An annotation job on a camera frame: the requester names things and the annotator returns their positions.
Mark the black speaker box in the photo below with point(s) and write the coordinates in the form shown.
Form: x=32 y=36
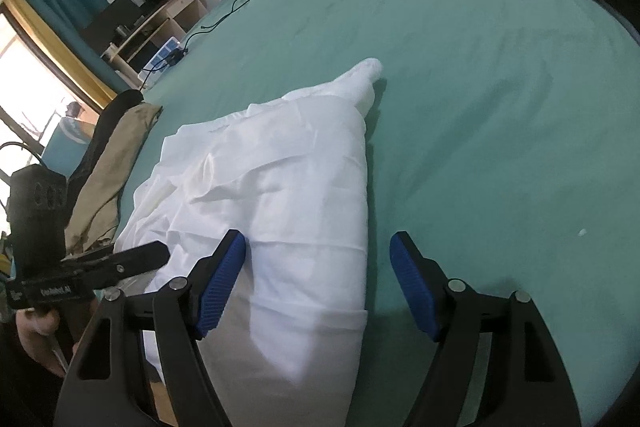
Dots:
x=112 y=19

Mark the light blue bin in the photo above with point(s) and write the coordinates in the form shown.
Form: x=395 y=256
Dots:
x=65 y=142

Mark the green bed sheet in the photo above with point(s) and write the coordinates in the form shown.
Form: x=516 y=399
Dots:
x=475 y=107

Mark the khaki pants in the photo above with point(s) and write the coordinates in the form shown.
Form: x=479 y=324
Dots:
x=105 y=177

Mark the black garment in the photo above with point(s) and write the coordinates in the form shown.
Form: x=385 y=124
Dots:
x=112 y=117

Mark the person's left hand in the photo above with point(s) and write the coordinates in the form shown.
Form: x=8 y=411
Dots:
x=35 y=332

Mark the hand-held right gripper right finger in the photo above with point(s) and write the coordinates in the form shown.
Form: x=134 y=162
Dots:
x=415 y=287

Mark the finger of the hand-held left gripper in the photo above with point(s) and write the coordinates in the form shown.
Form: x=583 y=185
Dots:
x=145 y=254

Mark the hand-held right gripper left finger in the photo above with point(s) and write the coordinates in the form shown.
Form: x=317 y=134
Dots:
x=220 y=287

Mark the white pillow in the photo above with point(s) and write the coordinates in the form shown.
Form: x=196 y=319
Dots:
x=290 y=207

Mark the blue white power strip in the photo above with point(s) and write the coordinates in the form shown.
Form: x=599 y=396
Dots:
x=162 y=52

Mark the wooden side shelf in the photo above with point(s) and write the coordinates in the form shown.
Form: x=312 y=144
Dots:
x=175 y=9

